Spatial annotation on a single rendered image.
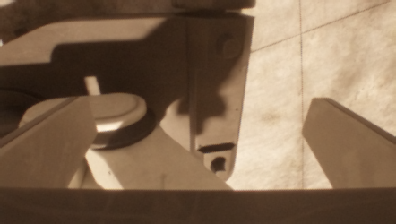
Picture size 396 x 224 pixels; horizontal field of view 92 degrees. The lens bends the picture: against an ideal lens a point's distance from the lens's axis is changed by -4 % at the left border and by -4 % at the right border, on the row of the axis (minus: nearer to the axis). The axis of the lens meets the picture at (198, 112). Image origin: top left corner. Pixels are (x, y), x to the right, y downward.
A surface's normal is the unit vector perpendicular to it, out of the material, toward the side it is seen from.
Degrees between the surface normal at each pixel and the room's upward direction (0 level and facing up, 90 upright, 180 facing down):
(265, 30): 0
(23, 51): 0
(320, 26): 0
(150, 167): 90
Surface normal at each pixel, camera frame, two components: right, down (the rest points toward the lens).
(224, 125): 0.20, 0.51
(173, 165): 0.00, -0.85
